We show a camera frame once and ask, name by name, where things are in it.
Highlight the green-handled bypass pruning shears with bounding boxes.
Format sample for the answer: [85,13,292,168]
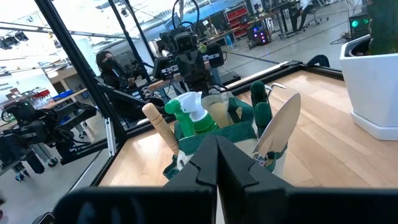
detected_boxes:
[249,80,288,138]

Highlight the wooden-handled hand rake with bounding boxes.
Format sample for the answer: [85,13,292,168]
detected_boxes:
[141,102,181,157]

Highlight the black metal table frame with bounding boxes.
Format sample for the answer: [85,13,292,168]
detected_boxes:
[67,54,345,191]

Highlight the black angled rig strut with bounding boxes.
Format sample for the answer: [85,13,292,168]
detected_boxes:
[33,0,128,144]

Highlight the black box green light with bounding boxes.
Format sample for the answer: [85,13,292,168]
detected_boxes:
[348,12,371,40]

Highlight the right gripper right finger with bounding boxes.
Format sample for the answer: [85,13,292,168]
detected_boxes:
[216,134,295,224]

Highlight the green spray bottle white nozzle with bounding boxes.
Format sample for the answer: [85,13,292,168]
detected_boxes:
[164,90,220,138]

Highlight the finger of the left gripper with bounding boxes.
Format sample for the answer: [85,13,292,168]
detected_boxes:
[176,52,197,90]
[194,51,215,91]

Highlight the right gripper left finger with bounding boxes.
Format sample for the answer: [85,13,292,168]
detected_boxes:
[164,134,218,224]

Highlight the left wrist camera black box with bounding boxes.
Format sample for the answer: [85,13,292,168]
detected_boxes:
[160,27,199,56]

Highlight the wooden-handled silver trowel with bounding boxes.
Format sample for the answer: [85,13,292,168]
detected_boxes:
[251,92,302,167]

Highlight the white hexagonal plant pot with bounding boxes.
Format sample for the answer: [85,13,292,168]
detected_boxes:
[338,33,398,142]

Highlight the black background robot station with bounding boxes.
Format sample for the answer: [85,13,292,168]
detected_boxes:
[0,99,98,183]

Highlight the tall green cactus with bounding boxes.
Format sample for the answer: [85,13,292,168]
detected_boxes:
[366,0,398,57]

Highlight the computer tower purple lights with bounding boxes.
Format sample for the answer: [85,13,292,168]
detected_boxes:
[246,24,270,49]

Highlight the red drawer shelf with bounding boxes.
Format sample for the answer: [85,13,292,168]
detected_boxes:
[224,6,251,40]

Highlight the person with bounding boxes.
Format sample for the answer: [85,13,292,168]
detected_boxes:
[95,50,147,122]
[292,0,315,24]

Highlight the cream canvas gardening bag green trim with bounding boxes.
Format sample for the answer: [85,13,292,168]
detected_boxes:
[162,92,289,182]

